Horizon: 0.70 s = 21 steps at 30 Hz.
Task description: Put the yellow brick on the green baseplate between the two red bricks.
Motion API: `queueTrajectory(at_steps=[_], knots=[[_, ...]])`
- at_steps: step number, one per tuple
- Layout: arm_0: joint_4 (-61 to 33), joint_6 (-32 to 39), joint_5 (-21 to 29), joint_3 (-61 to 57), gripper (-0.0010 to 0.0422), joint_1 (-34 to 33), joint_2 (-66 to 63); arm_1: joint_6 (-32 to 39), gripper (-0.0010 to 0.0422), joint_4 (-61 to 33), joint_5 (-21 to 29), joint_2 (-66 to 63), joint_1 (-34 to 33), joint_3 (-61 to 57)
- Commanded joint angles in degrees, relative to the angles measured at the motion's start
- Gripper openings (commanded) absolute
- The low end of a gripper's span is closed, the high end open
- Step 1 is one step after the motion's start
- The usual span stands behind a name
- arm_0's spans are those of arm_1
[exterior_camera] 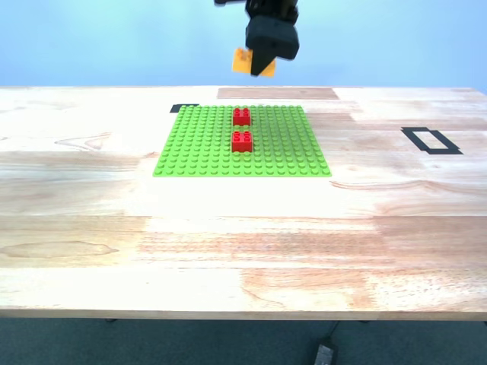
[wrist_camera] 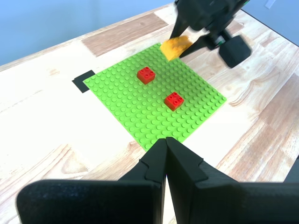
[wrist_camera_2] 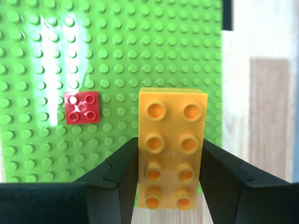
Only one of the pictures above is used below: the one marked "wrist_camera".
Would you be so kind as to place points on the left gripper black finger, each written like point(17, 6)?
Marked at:
point(222, 203)
point(93, 200)

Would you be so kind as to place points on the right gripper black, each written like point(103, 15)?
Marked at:
point(208, 14)

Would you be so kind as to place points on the yellow toy brick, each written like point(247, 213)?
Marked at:
point(175, 47)

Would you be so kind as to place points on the red toy brick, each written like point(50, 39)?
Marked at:
point(174, 102)
point(146, 75)

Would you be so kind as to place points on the green studded baseplate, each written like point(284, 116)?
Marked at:
point(130, 105)

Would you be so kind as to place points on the black tape corner mark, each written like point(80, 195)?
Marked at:
point(80, 81)

